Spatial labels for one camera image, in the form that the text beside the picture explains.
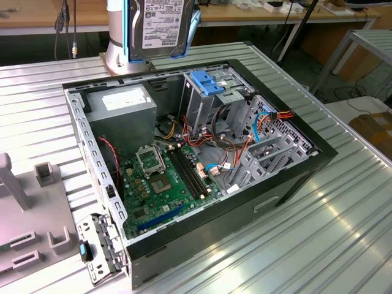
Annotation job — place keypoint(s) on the hard disk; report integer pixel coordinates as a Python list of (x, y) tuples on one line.
[(159, 27)]

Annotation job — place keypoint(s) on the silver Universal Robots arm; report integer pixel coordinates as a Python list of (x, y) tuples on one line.
[(116, 30)]

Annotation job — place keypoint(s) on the metal disk bay cage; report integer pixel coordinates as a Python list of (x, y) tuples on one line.
[(301, 142)]

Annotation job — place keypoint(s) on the black RAM slot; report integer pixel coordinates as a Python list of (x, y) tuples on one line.
[(193, 170), (186, 174)]

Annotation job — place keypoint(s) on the metal optical bay cage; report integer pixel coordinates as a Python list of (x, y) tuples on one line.
[(196, 107)]

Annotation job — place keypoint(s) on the CPU socket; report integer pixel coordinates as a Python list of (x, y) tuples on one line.
[(160, 183)]

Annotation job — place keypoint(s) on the blue plastic bay latch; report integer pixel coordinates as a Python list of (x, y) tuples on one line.
[(208, 85)]

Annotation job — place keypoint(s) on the green motherboard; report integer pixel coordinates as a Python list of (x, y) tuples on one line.
[(137, 186)]

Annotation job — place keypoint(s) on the grey power supply unit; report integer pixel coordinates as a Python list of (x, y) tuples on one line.
[(122, 122)]

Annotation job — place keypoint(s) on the blue expansion slot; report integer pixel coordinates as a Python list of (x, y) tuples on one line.
[(162, 217)]

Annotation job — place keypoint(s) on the black open PC case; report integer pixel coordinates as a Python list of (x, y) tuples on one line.
[(214, 232)]

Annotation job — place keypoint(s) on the small white box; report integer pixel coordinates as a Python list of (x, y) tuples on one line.
[(273, 6), (295, 8)]

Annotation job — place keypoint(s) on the grey parts rack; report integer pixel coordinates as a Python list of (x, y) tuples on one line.
[(36, 208)]

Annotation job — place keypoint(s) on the white low table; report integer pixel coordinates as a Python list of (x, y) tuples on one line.
[(367, 107)]

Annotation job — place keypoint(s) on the black slanted pole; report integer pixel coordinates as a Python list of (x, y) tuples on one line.
[(310, 11)]

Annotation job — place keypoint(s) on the brown cardboard box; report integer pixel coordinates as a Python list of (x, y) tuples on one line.
[(373, 131)]

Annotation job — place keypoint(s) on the silver rear slot bracket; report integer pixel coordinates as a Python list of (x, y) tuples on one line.
[(98, 245)]

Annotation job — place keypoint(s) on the blue black bracket latch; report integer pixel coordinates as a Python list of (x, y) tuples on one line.
[(85, 251)]

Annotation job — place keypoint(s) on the grey metal frame table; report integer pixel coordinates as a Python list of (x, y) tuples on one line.
[(367, 39)]

